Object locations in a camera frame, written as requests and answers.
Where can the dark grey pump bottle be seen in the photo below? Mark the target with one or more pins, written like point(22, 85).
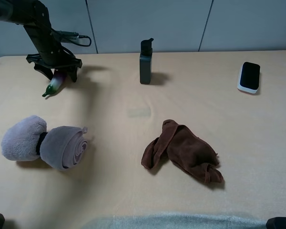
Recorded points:
point(145, 61)

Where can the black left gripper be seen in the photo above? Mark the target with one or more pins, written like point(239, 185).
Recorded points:
point(62, 59)

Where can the purple toy eggplant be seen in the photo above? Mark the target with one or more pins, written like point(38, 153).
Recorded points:
point(55, 83)

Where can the grey foam pad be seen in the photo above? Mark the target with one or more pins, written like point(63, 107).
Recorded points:
point(175, 221)

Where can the brown crumpled cloth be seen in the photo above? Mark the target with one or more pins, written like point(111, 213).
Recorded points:
point(185, 150)

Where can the black and white eraser block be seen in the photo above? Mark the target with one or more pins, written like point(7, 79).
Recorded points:
point(249, 78)

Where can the black block bottom right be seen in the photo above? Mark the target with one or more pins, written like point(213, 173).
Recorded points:
point(276, 223)

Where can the rolled pink towel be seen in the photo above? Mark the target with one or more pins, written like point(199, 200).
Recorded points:
point(61, 148)

